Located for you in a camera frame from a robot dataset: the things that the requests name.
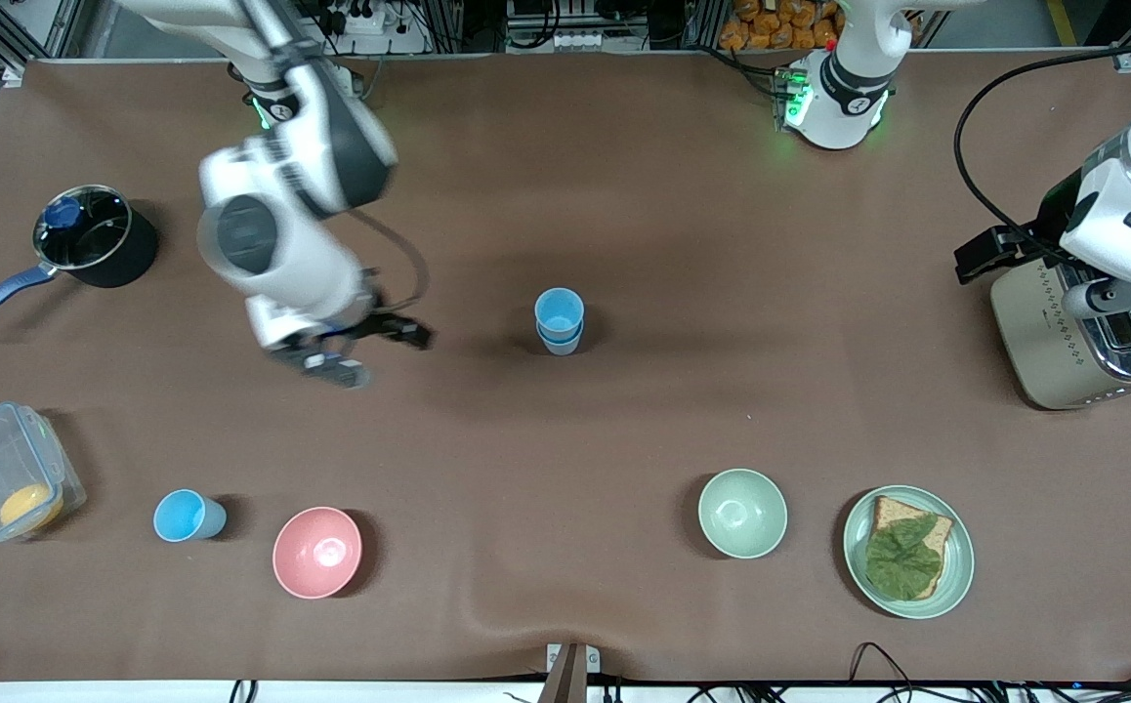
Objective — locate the glass lid with blue knob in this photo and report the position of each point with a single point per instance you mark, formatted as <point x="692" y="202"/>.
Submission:
<point x="82" y="229"/>

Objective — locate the white power strip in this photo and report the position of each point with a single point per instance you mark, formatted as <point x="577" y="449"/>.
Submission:
<point x="360" y="18"/>

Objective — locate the green lettuce leaf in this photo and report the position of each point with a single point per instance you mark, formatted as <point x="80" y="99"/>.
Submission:
<point x="902" y="561"/>

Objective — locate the pale green plate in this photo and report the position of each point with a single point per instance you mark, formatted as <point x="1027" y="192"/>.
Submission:
<point x="959" y="576"/>

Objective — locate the orange food piece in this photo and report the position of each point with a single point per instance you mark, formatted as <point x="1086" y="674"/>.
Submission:
<point x="26" y="505"/>

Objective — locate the light blue plastic cup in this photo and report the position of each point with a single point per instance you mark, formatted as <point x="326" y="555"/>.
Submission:
<point x="180" y="516"/>
<point x="560" y="348"/>
<point x="560" y="310"/>

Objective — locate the beige and chrome toaster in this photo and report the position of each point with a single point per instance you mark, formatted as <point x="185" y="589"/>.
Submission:
<point x="1044" y="332"/>

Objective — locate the grey metal bracket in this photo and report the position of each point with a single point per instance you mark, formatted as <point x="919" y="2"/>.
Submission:
<point x="565" y="672"/>

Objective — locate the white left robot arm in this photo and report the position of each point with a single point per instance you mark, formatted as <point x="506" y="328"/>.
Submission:
<point x="1122" y="215"/>

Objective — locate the pink bowl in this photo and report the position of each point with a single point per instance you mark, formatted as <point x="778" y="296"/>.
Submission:
<point x="316" y="552"/>

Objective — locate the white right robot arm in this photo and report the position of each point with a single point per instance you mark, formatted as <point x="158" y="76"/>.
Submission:
<point x="272" y="244"/>

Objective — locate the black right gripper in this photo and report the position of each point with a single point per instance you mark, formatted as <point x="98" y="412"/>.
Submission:
<point x="377" y="318"/>

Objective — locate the brown table cover mat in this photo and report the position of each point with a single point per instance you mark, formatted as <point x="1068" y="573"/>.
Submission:
<point x="526" y="469"/>

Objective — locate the pale green bowl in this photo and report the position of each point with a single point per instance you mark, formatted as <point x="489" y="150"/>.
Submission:
<point x="741" y="513"/>

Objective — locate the brown bread slice on plate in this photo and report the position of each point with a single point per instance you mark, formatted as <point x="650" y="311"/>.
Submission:
<point x="893" y="510"/>

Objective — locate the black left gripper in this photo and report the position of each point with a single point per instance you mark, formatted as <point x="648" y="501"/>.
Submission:
<point x="1052" y="221"/>

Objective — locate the orange packaged snacks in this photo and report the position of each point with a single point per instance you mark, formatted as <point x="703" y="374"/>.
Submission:
<point x="766" y="24"/>

